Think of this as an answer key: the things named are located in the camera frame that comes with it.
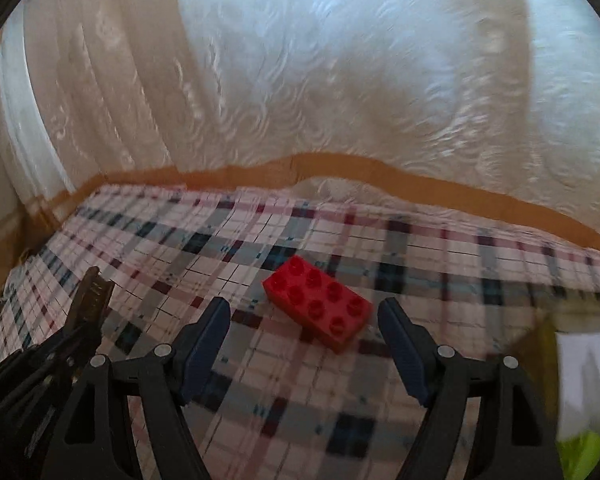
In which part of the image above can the red building block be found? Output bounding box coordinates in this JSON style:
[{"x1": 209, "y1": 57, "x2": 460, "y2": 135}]
[{"x1": 262, "y1": 255, "x2": 373, "y2": 353}]

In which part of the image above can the gold tin box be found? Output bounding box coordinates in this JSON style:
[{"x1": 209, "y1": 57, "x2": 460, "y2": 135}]
[{"x1": 510, "y1": 305, "x2": 600, "y2": 480}]

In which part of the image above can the plaid tablecloth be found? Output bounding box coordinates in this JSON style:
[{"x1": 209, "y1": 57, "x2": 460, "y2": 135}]
[{"x1": 0, "y1": 185, "x2": 600, "y2": 480}]

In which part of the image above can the cream lace curtain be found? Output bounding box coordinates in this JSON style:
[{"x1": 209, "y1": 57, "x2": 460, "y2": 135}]
[{"x1": 0, "y1": 0, "x2": 600, "y2": 261}]

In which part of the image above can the brown comb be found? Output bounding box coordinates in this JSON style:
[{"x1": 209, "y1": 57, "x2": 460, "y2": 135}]
[{"x1": 67, "y1": 266, "x2": 115, "y2": 333}]

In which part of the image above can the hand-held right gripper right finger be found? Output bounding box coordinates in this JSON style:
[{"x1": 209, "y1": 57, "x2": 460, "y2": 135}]
[{"x1": 377, "y1": 297, "x2": 567, "y2": 480}]

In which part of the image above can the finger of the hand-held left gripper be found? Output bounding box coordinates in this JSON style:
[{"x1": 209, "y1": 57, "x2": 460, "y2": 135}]
[{"x1": 0, "y1": 320, "x2": 103, "y2": 423}]

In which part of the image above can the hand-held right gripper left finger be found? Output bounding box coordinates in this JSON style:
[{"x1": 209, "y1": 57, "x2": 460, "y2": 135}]
[{"x1": 55, "y1": 297, "x2": 232, "y2": 480}]

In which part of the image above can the green soccer print building block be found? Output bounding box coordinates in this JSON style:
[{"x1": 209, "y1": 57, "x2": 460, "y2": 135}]
[{"x1": 555, "y1": 430, "x2": 600, "y2": 480}]

